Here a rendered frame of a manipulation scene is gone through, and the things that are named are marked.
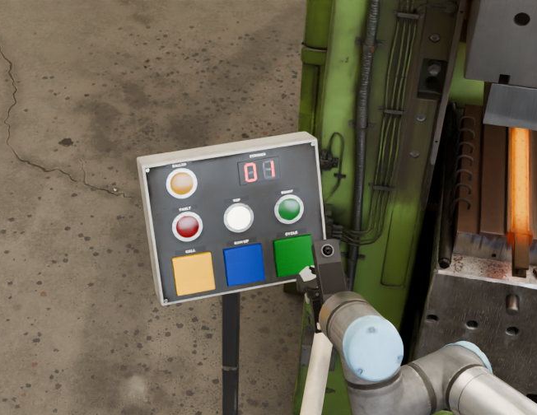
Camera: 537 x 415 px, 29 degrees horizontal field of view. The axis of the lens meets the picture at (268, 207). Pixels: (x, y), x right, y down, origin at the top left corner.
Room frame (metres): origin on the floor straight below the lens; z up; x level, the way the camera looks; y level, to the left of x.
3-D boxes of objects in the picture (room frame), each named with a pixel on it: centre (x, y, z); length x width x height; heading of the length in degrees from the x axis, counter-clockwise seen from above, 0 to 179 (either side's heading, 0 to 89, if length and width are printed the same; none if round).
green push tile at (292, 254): (1.36, -0.05, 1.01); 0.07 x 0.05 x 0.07; 107
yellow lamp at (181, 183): (1.39, 0.16, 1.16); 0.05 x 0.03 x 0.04; 82
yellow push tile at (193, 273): (1.31, 0.14, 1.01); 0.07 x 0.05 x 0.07; 107
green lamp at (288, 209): (1.41, -0.04, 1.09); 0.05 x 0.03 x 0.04; 82
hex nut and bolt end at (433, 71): (1.64, -0.31, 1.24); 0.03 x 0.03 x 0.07; 82
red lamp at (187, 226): (1.35, 0.15, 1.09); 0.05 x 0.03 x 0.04; 82
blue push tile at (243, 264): (1.33, 0.04, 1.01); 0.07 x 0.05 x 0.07; 107
